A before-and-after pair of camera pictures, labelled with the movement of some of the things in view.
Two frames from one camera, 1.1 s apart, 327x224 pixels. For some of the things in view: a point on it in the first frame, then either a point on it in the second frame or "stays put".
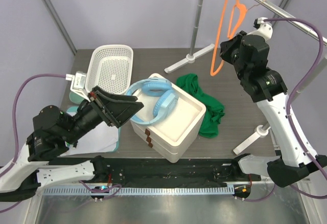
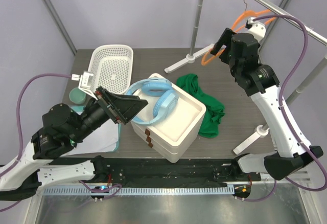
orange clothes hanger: x=230 y=34 -> x=204 y=63
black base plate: x=154 y=171 stays put
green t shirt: x=214 y=109 stays put
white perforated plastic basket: x=110 y=67 stays put
